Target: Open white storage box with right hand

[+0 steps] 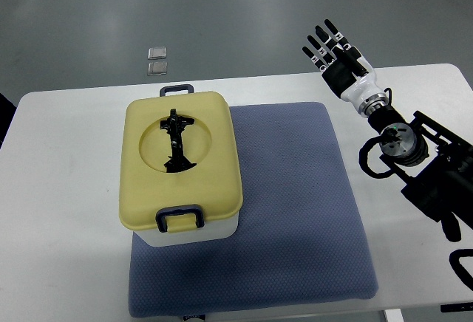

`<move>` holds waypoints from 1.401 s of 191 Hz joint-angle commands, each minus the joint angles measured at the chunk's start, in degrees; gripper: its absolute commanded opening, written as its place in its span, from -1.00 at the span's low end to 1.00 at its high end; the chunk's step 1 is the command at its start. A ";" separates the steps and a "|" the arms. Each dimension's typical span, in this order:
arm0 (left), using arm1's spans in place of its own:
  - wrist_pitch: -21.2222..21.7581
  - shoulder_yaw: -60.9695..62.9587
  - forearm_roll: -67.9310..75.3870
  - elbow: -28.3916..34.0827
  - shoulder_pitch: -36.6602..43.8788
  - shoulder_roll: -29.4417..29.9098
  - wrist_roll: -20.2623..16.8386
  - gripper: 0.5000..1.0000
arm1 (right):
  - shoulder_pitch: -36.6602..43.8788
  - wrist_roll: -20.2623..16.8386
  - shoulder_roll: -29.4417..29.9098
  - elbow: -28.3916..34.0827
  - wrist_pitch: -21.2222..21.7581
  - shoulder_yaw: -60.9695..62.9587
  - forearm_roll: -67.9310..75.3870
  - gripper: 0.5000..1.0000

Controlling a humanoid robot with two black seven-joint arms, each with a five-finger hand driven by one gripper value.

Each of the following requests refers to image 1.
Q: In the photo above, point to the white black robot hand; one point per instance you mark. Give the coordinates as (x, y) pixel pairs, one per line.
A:
(345, 70)

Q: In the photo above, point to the yellow storage box lid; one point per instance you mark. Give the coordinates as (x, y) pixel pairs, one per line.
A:
(179, 166)

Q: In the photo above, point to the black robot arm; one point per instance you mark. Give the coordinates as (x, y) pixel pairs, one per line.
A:
(434, 163)

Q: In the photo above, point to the white storage box base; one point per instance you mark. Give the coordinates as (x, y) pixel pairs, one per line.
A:
(192, 235)

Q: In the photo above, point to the blue padded mat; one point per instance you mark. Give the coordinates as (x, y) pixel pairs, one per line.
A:
(300, 237)

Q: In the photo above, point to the lower metal floor plate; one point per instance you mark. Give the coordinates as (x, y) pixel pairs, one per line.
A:
(157, 68)

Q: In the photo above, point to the metal floor plate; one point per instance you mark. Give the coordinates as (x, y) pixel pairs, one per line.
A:
(157, 68)
(155, 53)

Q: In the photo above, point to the upper metal floor plate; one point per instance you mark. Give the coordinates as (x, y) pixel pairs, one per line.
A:
(155, 53)

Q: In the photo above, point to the white table leg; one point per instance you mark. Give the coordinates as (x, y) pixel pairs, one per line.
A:
(393, 315)

